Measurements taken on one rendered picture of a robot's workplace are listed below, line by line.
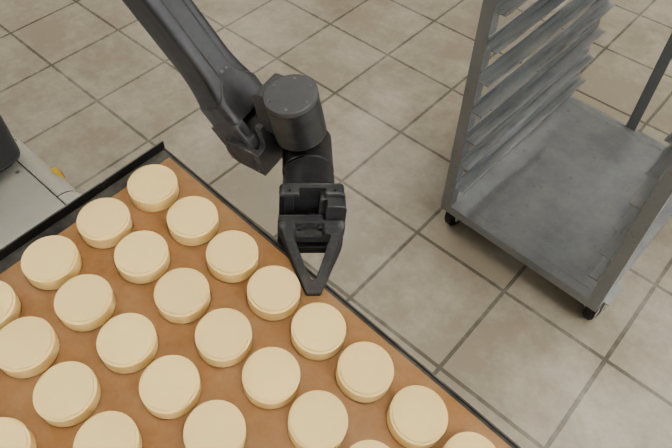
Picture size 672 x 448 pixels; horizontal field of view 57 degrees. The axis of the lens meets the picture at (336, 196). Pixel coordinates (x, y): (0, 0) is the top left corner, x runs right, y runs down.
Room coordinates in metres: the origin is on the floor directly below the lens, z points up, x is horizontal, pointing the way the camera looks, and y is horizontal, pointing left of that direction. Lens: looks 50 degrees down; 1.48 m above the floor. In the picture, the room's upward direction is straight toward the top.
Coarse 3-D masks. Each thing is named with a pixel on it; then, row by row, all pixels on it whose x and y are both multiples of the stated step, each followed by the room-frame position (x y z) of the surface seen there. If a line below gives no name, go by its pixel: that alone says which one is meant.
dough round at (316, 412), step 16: (304, 400) 0.20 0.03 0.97; (320, 400) 0.20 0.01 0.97; (336, 400) 0.20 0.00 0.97; (288, 416) 0.19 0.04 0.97; (304, 416) 0.19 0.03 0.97; (320, 416) 0.19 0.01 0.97; (336, 416) 0.19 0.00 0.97; (288, 432) 0.18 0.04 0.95; (304, 432) 0.18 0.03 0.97; (320, 432) 0.18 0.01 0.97; (336, 432) 0.18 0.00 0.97
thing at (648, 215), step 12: (660, 180) 0.78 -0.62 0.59; (660, 192) 0.78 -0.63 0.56; (648, 204) 0.78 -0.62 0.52; (660, 204) 0.77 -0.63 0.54; (648, 216) 0.77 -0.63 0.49; (636, 228) 0.78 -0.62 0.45; (648, 228) 0.77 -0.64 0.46; (624, 240) 0.78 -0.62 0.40; (636, 240) 0.77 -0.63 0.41; (624, 252) 0.78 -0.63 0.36; (612, 264) 0.78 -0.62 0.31; (624, 264) 0.77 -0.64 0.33; (612, 276) 0.77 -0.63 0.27; (600, 288) 0.78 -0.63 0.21; (588, 300) 0.78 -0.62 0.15; (600, 300) 0.77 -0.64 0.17
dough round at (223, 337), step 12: (216, 312) 0.28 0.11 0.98; (228, 312) 0.28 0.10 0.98; (240, 312) 0.28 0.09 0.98; (204, 324) 0.27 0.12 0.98; (216, 324) 0.27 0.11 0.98; (228, 324) 0.27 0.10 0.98; (240, 324) 0.27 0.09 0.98; (204, 336) 0.26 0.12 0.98; (216, 336) 0.26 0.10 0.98; (228, 336) 0.26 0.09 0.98; (240, 336) 0.26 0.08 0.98; (204, 348) 0.25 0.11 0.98; (216, 348) 0.25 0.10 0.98; (228, 348) 0.25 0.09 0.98; (240, 348) 0.25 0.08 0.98; (204, 360) 0.24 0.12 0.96; (216, 360) 0.24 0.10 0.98; (228, 360) 0.24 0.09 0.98; (240, 360) 0.24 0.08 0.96
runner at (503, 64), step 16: (576, 0) 1.37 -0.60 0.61; (592, 0) 1.39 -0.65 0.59; (560, 16) 1.32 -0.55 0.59; (544, 32) 1.26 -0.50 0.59; (512, 48) 1.16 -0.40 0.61; (528, 48) 1.20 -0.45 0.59; (496, 64) 1.12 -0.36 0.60; (512, 64) 1.14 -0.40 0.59; (480, 80) 1.08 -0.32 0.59; (496, 80) 1.08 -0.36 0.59
